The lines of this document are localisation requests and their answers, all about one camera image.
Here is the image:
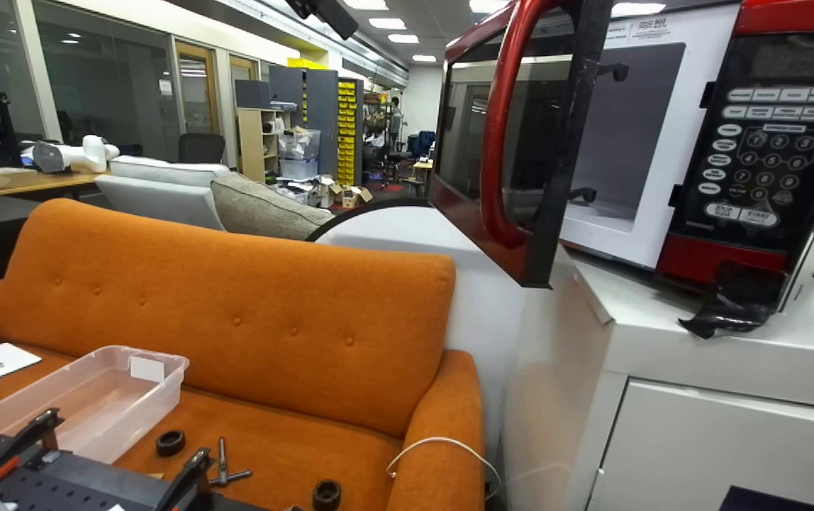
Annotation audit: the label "red and black microwave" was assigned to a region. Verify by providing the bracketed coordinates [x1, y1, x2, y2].
[555, 0, 814, 314]

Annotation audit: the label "dark grey tall cabinet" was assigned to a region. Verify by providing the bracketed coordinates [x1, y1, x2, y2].
[266, 64, 344, 178]

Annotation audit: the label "yellow sign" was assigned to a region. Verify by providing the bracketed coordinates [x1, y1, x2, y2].
[331, 76, 364, 191]

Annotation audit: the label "wooden shelf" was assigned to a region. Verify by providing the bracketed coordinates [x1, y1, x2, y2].
[233, 104, 287, 183]

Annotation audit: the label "black office chair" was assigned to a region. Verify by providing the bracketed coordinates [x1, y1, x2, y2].
[175, 129, 229, 165]

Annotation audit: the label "grey sofa cushion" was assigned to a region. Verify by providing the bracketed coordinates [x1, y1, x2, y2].
[206, 171, 338, 242]

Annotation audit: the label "white round board black rim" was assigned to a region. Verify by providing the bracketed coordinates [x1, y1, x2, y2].
[307, 196, 535, 447]

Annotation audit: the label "white sofa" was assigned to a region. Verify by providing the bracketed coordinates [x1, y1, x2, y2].
[90, 154, 233, 233]

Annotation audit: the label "white paper rolls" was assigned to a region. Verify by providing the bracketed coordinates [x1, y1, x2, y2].
[31, 132, 123, 176]

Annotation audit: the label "orange fabric sofa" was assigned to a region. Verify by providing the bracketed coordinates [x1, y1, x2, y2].
[0, 196, 489, 511]

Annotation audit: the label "wooden desk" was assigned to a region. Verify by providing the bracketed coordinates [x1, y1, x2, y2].
[0, 168, 103, 202]

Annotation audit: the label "clear plastic bin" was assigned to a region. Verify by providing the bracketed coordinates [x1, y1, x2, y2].
[0, 344, 192, 464]

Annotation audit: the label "metal T-shaped tool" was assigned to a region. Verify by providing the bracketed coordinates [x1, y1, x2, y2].
[205, 438, 256, 490]

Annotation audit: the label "black round knob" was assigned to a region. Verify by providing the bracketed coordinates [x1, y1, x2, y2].
[310, 479, 347, 511]

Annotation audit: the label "black plastic wrap piece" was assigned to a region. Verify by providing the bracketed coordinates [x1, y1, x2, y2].
[676, 260, 782, 341]

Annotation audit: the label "black clamp device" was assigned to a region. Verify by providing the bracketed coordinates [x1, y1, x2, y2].
[0, 406, 266, 511]

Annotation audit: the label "white cabinet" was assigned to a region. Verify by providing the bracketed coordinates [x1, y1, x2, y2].
[503, 236, 814, 511]

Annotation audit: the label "white cable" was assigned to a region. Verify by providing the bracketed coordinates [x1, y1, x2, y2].
[384, 435, 504, 503]

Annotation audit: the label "black rubber ring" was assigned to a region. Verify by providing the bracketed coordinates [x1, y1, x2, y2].
[152, 428, 187, 459]

